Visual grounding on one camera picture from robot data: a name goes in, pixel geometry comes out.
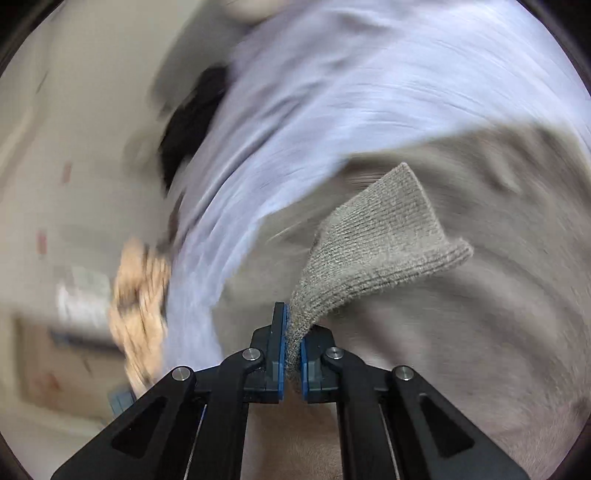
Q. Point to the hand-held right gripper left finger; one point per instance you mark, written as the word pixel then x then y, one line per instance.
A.
pixel 283 369

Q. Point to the white wardrobe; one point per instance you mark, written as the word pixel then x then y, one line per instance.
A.
pixel 78 138

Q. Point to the tan patterned plush cloth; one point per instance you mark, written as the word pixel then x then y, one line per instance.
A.
pixel 138 295

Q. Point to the black cloth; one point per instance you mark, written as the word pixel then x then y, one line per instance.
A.
pixel 189 124

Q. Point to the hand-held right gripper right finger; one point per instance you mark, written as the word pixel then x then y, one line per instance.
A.
pixel 304 374

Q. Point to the beige knitted garment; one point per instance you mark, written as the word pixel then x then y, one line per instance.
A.
pixel 383 230

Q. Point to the lavender bed sheet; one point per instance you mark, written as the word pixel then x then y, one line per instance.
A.
pixel 346 92

